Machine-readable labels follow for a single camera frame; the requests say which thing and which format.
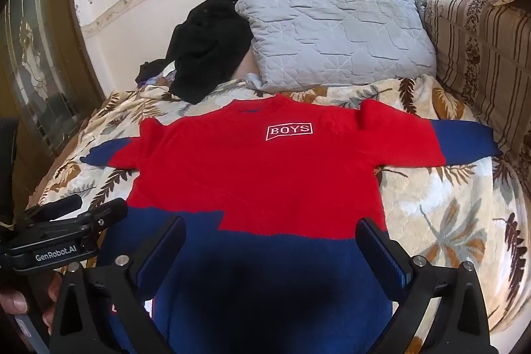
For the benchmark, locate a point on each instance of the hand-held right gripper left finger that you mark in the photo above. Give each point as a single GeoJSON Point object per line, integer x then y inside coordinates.
{"type": "Point", "coordinates": [161, 254]}

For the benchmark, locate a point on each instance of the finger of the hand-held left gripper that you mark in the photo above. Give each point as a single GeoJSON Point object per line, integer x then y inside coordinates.
{"type": "Point", "coordinates": [108, 213]}
{"type": "Point", "coordinates": [62, 206]}

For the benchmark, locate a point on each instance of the black garment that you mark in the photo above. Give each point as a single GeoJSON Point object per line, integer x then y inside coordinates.
{"type": "Point", "coordinates": [203, 47]}

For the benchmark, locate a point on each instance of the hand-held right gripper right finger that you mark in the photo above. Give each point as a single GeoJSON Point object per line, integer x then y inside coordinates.
{"type": "Point", "coordinates": [383, 250]}

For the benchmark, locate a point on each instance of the grey quilted pillow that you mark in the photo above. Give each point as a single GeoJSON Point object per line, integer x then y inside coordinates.
{"type": "Point", "coordinates": [332, 39]}

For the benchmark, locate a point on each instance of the person's left hand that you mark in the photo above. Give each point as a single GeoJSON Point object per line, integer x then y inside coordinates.
{"type": "Point", "coordinates": [52, 289]}

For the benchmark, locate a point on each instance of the purple patterned cloth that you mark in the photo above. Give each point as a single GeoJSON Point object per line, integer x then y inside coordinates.
{"type": "Point", "coordinates": [159, 81]}

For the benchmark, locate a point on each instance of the brown striped cushion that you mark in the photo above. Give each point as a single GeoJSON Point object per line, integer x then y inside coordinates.
{"type": "Point", "coordinates": [485, 47]}

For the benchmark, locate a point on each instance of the small dark cloth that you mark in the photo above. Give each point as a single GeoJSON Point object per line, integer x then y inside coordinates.
{"type": "Point", "coordinates": [149, 71]}

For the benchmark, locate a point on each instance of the red and blue sweater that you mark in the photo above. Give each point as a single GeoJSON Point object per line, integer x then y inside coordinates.
{"type": "Point", "coordinates": [249, 171]}

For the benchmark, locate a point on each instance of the leaf print blanket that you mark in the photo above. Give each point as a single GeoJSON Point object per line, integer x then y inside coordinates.
{"type": "Point", "coordinates": [448, 213]}

